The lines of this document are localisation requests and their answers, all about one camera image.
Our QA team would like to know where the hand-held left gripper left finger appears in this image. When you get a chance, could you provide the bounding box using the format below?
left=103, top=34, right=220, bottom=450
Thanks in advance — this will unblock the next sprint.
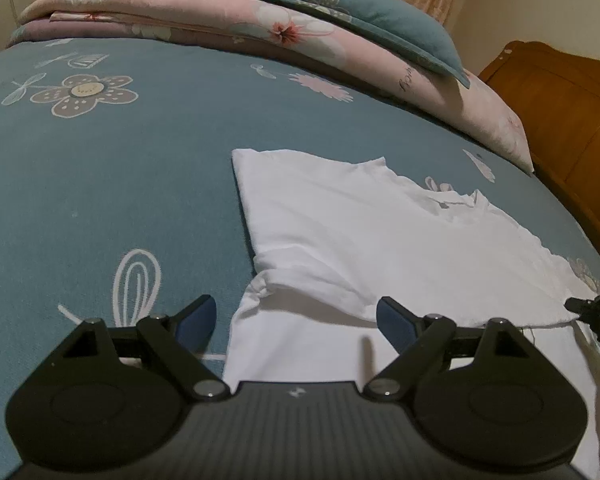
left=45, top=294, right=231, bottom=401

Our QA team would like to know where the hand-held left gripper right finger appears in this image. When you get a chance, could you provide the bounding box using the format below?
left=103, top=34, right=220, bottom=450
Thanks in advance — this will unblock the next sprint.
left=362, top=296, right=546, bottom=401

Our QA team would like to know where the white printed t-shirt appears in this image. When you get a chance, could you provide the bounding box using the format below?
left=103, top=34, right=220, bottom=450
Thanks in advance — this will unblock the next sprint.
left=222, top=147, right=600, bottom=480

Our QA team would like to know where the teal floral bed sheet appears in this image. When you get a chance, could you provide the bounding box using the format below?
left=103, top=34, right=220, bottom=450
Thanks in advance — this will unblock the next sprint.
left=0, top=37, right=600, bottom=466

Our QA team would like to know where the wooden headboard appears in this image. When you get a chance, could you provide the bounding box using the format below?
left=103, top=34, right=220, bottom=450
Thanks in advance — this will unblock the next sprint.
left=477, top=40, right=600, bottom=281

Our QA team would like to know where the folded pink floral quilt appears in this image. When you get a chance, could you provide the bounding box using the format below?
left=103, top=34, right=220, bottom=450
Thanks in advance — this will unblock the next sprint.
left=7, top=0, right=535, bottom=175

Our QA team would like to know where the teal pillow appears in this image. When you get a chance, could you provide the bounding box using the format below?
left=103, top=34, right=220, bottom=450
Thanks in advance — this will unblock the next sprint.
left=219, top=0, right=473, bottom=90

